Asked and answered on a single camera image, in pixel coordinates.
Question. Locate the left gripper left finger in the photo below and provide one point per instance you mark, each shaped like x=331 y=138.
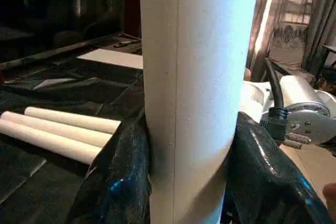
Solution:
x=121 y=182

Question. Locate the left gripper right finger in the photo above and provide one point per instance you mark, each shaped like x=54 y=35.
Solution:
x=268 y=187

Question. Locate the white plastic table leg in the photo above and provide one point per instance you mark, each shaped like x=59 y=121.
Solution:
x=199 y=77
x=52 y=142
x=63 y=129
x=79 y=119

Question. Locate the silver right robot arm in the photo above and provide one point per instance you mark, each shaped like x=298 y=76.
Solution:
x=310 y=114

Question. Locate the beige patterned curtain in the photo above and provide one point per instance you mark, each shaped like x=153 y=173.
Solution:
x=299 y=19

